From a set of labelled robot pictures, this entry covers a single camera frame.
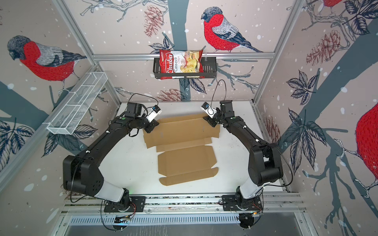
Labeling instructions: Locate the brown cardboard box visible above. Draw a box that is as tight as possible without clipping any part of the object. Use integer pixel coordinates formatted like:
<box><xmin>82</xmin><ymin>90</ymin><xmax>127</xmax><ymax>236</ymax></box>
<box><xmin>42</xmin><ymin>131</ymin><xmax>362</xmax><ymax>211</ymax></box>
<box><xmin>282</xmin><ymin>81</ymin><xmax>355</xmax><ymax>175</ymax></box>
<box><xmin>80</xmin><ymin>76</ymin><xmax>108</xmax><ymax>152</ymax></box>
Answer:
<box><xmin>143</xmin><ymin>114</ymin><xmax>220</xmax><ymax>186</ymax></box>

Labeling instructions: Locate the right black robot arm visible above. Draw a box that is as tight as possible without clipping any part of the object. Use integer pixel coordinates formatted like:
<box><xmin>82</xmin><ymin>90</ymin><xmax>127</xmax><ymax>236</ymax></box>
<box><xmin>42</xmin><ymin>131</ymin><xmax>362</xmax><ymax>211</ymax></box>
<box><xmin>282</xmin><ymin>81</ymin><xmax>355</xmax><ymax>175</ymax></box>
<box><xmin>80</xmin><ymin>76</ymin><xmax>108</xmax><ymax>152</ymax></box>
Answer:
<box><xmin>201</xmin><ymin>100</ymin><xmax>284</xmax><ymax>204</ymax></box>

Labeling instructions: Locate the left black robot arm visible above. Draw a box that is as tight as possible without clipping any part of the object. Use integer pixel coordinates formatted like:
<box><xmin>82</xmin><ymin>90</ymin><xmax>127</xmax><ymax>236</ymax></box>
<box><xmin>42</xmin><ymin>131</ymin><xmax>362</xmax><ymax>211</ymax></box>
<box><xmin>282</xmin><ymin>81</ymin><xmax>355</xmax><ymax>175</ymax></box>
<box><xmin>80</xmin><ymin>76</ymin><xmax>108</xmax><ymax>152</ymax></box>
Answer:
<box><xmin>63</xmin><ymin>102</ymin><xmax>161</xmax><ymax>208</ymax></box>

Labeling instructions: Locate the red cassava chips bag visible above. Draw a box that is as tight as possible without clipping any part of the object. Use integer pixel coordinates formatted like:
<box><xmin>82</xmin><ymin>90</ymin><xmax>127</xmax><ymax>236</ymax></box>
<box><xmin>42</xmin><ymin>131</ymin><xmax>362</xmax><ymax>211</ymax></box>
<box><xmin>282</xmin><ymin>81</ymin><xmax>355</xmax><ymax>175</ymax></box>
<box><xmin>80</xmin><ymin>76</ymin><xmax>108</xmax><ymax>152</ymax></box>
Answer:
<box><xmin>159</xmin><ymin>50</ymin><xmax>204</xmax><ymax>74</ymax></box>

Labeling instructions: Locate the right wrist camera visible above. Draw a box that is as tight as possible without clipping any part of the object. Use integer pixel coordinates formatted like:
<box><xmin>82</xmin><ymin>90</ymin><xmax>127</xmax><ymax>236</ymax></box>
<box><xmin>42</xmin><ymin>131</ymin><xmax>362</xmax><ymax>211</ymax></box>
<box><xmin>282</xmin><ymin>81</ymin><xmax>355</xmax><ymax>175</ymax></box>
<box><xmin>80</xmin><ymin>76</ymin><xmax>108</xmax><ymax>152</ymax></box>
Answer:
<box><xmin>201</xmin><ymin>102</ymin><xmax>217</xmax><ymax>119</ymax></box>

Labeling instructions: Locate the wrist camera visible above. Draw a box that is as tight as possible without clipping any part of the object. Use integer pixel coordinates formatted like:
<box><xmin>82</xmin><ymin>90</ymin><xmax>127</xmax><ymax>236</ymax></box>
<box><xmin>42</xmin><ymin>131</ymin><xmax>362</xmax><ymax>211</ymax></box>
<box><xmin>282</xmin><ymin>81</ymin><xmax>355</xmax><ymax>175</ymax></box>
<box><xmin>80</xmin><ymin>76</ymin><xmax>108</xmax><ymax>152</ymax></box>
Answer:
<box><xmin>201</xmin><ymin>102</ymin><xmax>217</xmax><ymax>119</ymax></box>
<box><xmin>146</xmin><ymin>105</ymin><xmax>161</xmax><ymax>123</ymax></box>

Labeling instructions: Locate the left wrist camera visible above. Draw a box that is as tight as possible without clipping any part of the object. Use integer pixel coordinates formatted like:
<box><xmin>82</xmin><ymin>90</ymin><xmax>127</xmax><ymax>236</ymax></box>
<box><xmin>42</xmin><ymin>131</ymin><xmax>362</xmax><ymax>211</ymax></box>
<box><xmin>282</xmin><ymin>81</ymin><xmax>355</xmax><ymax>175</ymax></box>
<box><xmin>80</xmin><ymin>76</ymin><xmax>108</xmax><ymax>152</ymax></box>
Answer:
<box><xmin>146</xmin><ymin>105</ymin><xmax>161</xmax><ymax>123</ymax></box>

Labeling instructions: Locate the black wire basket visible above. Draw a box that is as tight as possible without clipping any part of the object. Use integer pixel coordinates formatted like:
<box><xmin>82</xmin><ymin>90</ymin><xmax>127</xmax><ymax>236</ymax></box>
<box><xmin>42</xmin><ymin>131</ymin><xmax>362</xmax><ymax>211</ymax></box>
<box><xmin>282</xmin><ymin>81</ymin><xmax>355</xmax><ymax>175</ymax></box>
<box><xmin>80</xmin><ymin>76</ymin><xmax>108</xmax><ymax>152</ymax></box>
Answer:
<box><xmin>153</xmin><ymin>57</ymin><xmax>217</xmax><ymax>80</ymax></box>

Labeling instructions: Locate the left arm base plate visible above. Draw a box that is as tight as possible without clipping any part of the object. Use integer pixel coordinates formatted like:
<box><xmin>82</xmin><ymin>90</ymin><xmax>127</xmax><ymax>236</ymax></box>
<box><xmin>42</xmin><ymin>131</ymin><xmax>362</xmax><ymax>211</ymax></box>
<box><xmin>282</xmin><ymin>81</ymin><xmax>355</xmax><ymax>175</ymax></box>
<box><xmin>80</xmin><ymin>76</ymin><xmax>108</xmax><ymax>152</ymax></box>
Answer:
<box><xmin>104</xmin><ymin>196</ymin><xmax>146</xmax><ymax>213</ymax></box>

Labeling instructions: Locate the white wire mesh basket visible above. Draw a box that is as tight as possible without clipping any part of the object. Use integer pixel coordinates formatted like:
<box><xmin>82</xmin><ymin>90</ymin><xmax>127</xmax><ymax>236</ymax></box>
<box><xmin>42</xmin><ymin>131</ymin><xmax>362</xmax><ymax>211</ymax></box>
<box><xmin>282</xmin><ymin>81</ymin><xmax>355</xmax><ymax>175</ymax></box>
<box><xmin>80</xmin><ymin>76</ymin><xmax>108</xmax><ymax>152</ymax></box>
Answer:
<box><xmin>47</xmin><ymin>72</ymin><xmax>108</xmax><ymax>135</ymax></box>

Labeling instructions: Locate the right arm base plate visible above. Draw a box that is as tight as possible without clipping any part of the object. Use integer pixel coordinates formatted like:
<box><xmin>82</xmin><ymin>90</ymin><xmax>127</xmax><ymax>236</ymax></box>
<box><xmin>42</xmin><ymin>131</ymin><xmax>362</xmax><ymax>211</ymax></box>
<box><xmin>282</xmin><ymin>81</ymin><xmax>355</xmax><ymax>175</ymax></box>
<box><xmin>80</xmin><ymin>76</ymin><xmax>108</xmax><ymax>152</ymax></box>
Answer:
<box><xmin>220</xmin><ymin>195</ymin><xmax>263</xmax><ymax>211</ymax></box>

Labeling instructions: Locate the aluminium mounting rail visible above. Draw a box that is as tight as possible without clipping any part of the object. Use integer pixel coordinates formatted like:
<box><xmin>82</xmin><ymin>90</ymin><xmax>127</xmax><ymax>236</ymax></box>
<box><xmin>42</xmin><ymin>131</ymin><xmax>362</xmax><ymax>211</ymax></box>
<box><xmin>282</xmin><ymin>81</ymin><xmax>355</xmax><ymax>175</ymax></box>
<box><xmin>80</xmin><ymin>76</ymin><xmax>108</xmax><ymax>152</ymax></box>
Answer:
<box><xmin>61</xmin><ymin>191</ymin><xmax>307</xmax><ymax>214</ymax></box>

